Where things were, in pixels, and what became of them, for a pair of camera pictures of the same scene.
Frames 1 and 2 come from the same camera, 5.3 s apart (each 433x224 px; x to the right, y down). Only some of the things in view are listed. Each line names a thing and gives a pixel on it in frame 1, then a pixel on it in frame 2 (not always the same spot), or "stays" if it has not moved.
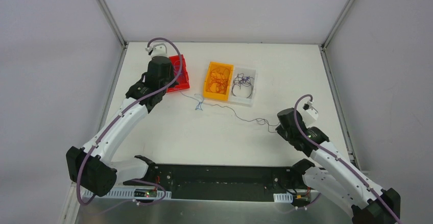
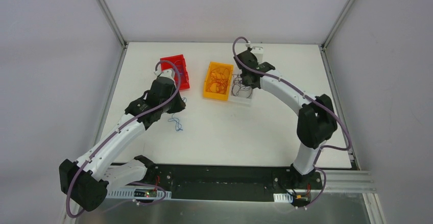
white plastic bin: [243, 86] stays
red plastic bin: [183, 79] stays
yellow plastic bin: [218, 81] stays
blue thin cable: [200, 106] to [173, 118]
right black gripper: [282, 127] to [245, 79]
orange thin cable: [219, 80] stays
